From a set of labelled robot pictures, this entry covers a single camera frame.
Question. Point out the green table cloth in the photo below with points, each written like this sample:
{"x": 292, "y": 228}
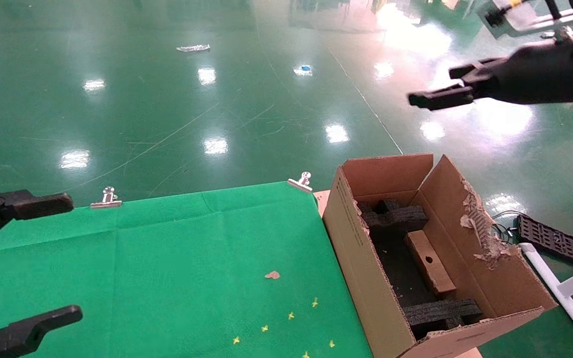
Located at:
{"x": 167, "y": 273}

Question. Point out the silver camera mount bracket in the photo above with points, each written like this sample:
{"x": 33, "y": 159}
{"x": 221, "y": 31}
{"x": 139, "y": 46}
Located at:
{"x": 565, "y": 24}

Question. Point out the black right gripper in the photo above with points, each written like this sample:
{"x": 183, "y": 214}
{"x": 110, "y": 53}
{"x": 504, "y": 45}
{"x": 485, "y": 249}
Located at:
{"x": 540, "y": 74}

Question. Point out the small cardboard scrap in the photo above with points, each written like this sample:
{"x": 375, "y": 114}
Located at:
{"x": 272, "y": 274}

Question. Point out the black foam liner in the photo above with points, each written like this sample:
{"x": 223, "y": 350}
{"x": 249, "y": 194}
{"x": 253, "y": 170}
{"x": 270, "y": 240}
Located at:
{"x": 396, "y": 268}

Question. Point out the silver binder clip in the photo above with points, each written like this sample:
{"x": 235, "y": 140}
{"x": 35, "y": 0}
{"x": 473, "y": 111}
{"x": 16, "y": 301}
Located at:
{"x": 108, "y": 198}
{"x": 302, "y": 182}

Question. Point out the large open cardboard carton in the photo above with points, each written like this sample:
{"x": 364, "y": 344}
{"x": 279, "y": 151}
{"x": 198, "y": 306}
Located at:
{"x": 356, "y": 258}

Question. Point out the white tubular frame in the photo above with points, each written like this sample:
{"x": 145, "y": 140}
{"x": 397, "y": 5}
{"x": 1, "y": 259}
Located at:
{"x": 565, "y": 298}

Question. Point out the black plastic grid tray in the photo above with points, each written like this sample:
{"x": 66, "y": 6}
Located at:
{"x": 552, "y": 238}

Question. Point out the small long cardboard box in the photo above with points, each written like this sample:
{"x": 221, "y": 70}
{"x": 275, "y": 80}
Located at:
{"x": 430, "y": 266}

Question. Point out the white floor litter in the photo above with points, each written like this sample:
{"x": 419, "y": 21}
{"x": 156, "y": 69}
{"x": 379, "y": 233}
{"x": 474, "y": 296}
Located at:
{"x": 194, "y": 47}

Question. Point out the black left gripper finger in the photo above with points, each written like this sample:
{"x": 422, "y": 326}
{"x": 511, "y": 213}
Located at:
{"x": 33, "y": 204}
{"x": 33, "y": 323}

